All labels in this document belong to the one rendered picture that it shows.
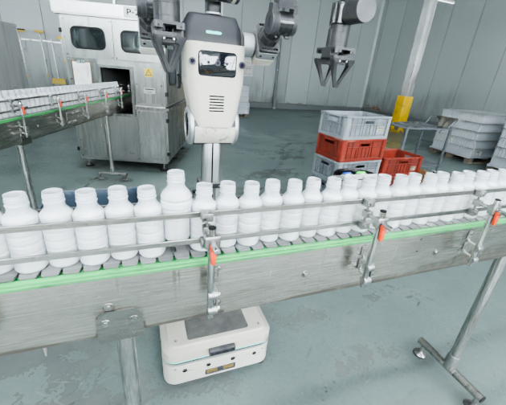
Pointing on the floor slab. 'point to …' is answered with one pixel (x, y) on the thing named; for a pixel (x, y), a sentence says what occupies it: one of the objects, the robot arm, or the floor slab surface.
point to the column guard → (401, 112)
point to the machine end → (89, 17)
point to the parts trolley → (421, 137)
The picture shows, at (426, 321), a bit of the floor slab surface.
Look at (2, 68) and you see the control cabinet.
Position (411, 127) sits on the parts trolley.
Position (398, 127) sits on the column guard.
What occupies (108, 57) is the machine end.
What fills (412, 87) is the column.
